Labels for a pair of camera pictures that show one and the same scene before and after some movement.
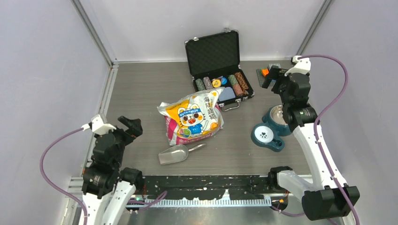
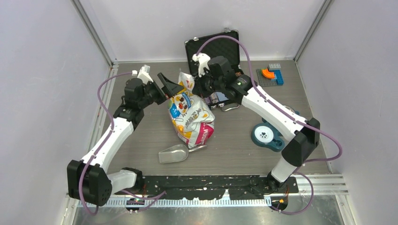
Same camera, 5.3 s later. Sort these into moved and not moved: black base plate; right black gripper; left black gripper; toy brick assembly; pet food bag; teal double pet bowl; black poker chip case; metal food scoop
Moved: right black gripper; pet food bag; left black gripper
Not moved: toy brick assembly; teal double pet bowl; black base plate; black poker chip case; metal food scoop
